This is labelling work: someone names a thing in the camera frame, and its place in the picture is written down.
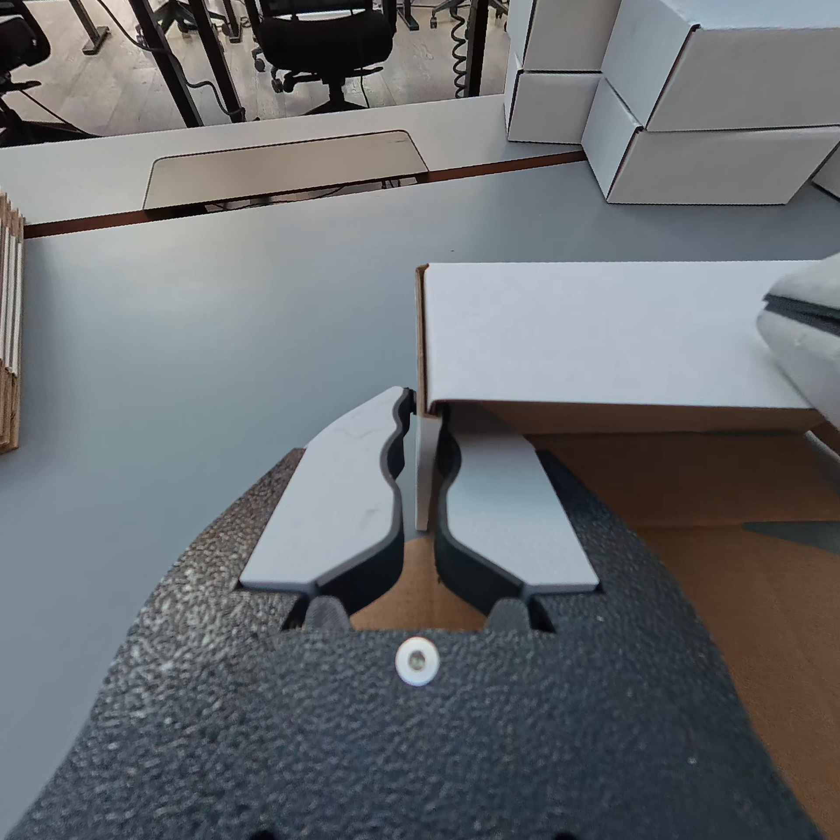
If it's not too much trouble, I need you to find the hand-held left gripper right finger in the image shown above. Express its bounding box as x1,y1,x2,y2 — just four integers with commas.
433,406,601,619

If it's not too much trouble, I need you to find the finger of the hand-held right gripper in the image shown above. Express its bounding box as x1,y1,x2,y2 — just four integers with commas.
755,303,840,455
763,257,840,324

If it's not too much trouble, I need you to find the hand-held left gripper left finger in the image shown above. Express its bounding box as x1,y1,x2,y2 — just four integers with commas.
238,385,417,616

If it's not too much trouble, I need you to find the white cardboard box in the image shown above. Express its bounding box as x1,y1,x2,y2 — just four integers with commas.
351,261,840,840

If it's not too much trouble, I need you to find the stack of white cardboard boxes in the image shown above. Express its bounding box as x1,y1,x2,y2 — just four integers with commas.
504,0,840,206

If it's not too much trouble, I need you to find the stack of flat cardboard sheets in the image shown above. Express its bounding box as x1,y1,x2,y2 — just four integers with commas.
0,187,25,455

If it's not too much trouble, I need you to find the black office chair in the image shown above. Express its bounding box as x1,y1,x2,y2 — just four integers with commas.
430,0,506,28
0,0,99,147
154,0,231,38
252,0,395,114

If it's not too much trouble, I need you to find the grey desk cable flap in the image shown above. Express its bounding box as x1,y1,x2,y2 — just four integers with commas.
143,130,429,211

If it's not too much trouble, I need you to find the black coiled cable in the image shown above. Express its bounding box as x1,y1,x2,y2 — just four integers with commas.
449,0,475,99

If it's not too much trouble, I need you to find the black power cable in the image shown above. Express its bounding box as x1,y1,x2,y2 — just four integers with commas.
184,77,241,120

